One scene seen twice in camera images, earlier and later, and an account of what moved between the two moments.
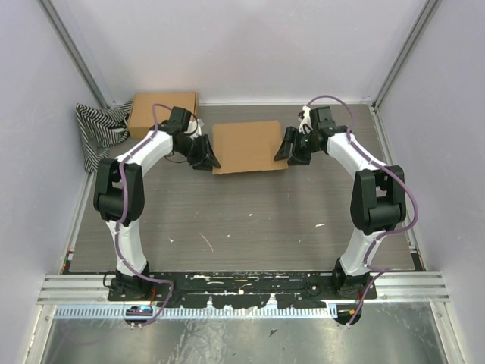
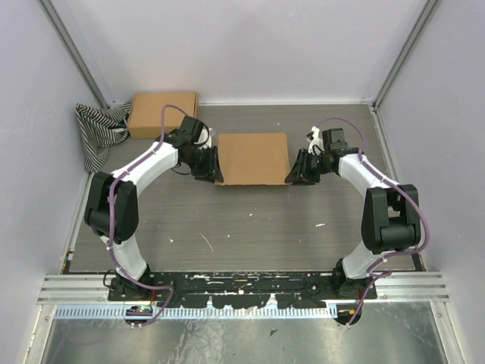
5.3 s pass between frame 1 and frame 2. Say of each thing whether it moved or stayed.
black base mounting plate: stayed
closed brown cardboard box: stayed
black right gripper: moved
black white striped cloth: stayed
